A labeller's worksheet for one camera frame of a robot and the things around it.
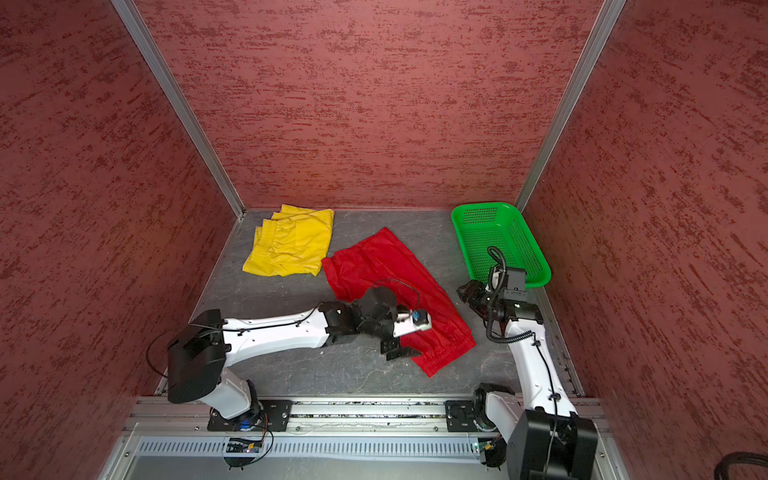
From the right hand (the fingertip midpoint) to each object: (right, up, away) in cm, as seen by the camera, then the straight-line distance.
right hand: (459, 298), depth 83 cm
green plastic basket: (+17, +22, +30) cm, 41 cm away
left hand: (-14, -9, -7) cm, 18 cm away
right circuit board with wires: (+6, -35, -11) cm, 37 cm away
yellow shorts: (-56, +16, +26) cm, 64 cm away
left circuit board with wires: (-57, -37, -10) cm, 68 cm away
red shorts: (-23, +9, +21) cm, 32 cm away
